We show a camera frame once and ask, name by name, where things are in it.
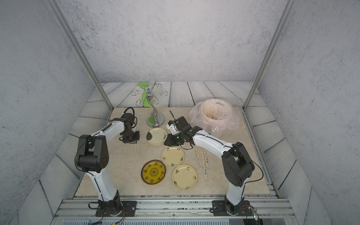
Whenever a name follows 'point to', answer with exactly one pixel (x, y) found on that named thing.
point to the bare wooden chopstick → (127, 149)
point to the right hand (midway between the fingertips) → (165, 143)
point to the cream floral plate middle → (172, 156)
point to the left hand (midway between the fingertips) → (139, 141)
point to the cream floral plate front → (184, 177)
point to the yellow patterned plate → (153, 172)
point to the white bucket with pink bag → (214, 116)
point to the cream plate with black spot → (156, 136)
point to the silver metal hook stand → (154, 120)
